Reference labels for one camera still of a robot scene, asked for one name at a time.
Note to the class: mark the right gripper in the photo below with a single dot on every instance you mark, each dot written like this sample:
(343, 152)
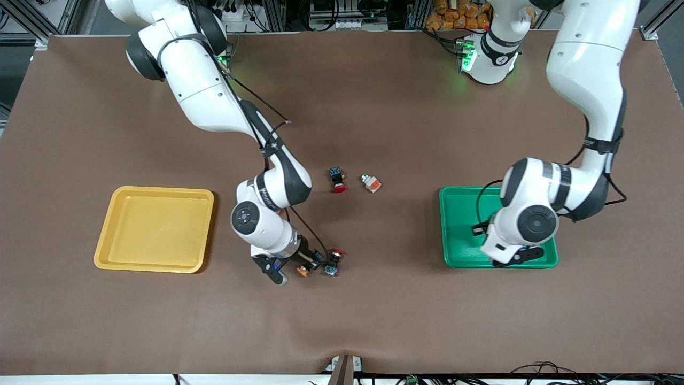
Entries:
(306, 252)

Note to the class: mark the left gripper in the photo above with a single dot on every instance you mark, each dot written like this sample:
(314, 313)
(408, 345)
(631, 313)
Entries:
(484, 228)

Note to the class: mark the white button orange contact block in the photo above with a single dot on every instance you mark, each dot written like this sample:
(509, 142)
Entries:
(371, 184)

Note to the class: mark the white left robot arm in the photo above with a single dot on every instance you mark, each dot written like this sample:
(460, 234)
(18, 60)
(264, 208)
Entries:
(582, 69)

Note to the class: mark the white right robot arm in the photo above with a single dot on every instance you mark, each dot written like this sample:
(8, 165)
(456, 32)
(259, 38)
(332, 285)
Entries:
(203, 91)

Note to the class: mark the red cap push button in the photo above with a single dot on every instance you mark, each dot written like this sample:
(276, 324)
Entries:
(333, 262)
(337, 179)

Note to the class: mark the green plastic tray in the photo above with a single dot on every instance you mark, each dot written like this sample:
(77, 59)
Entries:
(459, 224)

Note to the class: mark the brown table mat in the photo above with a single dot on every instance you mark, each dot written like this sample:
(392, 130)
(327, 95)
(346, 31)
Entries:
(342, 321)

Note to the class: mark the metal table clamp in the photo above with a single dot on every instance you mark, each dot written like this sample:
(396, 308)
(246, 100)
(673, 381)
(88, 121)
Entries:
(342, 371)

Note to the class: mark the yellow plastic tray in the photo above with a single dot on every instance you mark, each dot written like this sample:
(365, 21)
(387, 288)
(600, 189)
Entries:
(133, 240)

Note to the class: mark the white power strip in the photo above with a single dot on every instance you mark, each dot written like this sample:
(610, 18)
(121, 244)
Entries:
(342, 24)
(239, 16)

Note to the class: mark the pile of orange packages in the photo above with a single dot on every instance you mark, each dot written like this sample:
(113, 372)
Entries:
(454, 16)

